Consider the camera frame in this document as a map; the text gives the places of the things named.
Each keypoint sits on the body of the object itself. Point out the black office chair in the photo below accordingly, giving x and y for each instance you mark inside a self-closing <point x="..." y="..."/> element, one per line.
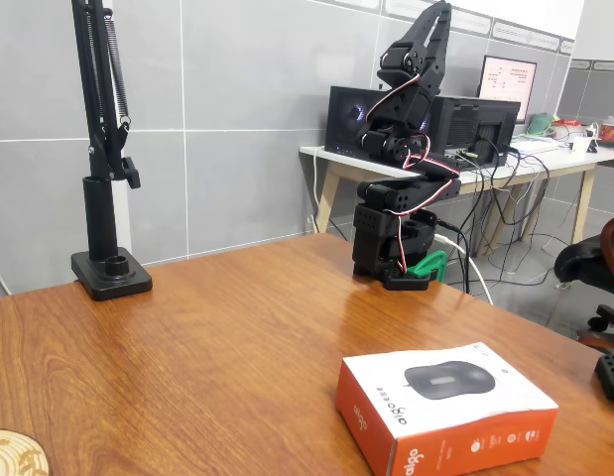
<point x="579" y="263"/>

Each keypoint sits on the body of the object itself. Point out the black clamp base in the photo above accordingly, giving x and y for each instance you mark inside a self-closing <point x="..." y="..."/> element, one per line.
<point x="133" y="282"/>

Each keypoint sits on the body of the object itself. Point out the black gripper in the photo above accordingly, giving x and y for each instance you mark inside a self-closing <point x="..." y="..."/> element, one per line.
<point x="420" y="59"/>

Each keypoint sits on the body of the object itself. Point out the orange white mouse box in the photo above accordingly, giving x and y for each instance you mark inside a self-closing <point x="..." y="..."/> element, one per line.
<point x="450" y="436"/>

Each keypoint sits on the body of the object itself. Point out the white desk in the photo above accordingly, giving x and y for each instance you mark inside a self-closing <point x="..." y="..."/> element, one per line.
<point x="559" y="166"/>

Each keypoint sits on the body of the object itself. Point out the round wooden coaster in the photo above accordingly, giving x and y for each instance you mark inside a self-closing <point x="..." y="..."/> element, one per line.
<point x="14" y="453"/>

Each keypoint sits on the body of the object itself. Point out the green plastic clamp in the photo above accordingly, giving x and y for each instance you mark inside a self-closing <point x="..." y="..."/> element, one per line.
<point x="428" y="265"/>

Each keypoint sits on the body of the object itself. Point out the green cloth item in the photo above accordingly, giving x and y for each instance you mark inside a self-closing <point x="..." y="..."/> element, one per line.
<point x="539" y="124"/>

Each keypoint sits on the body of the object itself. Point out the idle black robot arm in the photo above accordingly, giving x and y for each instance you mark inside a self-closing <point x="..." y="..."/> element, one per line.
<point x="611" y="374"/>

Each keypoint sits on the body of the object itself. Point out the red tin box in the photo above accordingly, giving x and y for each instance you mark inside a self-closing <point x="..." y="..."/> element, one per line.
<point x="613" y="133"/>

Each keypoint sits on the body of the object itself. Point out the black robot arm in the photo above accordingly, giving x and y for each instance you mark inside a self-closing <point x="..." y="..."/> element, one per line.
<point x="401" y="198"/>

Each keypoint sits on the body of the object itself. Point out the computer monitor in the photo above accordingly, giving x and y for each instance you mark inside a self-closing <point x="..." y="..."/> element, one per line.
<point x="507" y="84"/>

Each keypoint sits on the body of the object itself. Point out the black computer case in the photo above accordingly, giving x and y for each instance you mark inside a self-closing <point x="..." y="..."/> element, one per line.
<point x="465" y="129"/>

